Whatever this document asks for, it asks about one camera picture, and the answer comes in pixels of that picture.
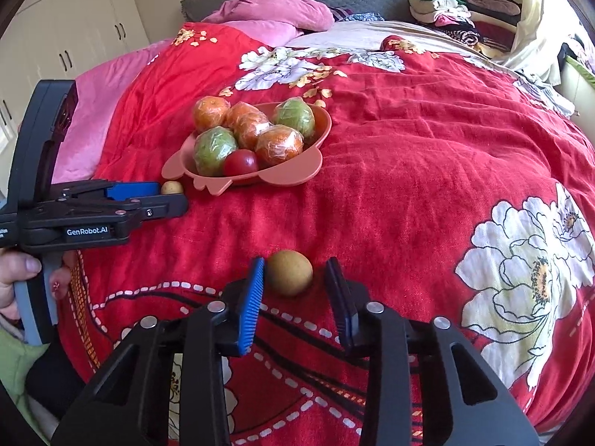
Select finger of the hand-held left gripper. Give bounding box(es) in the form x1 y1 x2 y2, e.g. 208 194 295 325
51 180 161 203
62 193 189 226

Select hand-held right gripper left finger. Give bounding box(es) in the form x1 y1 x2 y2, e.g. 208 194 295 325
51 256 267 446

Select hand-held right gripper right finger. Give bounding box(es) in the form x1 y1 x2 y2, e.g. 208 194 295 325
324 257 540 446

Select plastic-wrapped green fruit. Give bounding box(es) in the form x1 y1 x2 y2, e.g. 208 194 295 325
193 127 239 177
272 97 317 139

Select red tomato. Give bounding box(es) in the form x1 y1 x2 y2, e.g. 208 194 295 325
223 149 260 177

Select plastic-wrapped orange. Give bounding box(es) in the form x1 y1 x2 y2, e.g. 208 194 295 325
192 96 232 133
225 101 273 149
255 125 305 167

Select pink plastic bowl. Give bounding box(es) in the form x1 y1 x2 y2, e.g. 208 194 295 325
161 100 332 196

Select person's left forearm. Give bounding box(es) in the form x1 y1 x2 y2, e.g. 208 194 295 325
0 316 52 437

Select person's left hand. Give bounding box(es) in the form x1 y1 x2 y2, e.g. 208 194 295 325
0 247 75 313

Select pink quilt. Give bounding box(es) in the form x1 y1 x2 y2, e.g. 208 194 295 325
51 0 335 182

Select white wardrobe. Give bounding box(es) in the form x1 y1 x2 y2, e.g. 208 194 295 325
0 0 150 159

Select red floral blanket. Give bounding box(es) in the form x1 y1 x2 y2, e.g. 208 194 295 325
56 21 595 446

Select dark cloth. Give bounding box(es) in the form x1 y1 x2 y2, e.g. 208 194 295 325
25 339 89 419

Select beige bed sheet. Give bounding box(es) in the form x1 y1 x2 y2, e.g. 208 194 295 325
283 19 507 63

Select crumpled white clothing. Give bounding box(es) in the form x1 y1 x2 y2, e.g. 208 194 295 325
514 74 577 117

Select pile of folded clothes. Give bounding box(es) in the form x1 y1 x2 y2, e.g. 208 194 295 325
408 0 521 52

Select cream curtain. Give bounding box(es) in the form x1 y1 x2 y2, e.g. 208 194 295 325
493 0 565 84

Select green sill cushion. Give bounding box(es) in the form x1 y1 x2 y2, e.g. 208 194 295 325
565 56 595 77

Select dark clothes on sill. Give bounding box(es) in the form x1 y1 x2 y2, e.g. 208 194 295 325
558 32 595 75

